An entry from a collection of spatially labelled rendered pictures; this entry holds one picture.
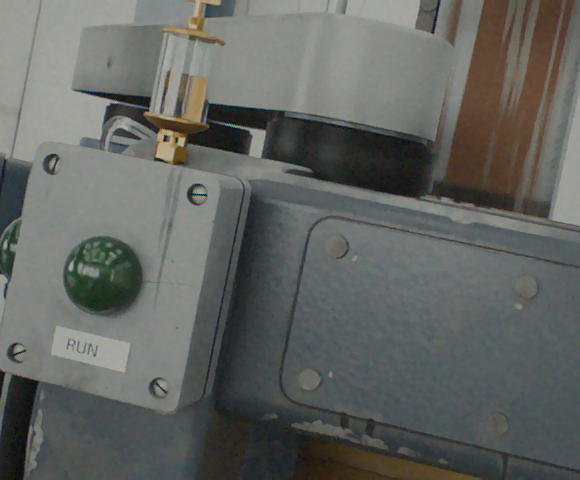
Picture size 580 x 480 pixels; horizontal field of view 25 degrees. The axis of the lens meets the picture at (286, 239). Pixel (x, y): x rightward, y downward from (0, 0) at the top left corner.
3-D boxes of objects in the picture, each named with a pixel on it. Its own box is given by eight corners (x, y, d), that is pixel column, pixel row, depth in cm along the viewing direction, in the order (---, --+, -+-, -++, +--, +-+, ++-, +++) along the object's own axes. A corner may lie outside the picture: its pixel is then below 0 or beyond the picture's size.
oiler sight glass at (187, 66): (140, 110, 55) (156, 29, 55) (159, 115, 58) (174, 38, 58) (195, 121, 55) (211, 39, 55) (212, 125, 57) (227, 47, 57)
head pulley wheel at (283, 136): (239, 160, 64) (249, 110, 63) (281, 169, 72) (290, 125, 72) (418, 196, 62) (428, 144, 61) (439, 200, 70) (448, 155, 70)
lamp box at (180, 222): (-8, 370, 49) (36, 138, 49) (40, 358, 54) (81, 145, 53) (176, 416, 48) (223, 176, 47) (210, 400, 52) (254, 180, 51)
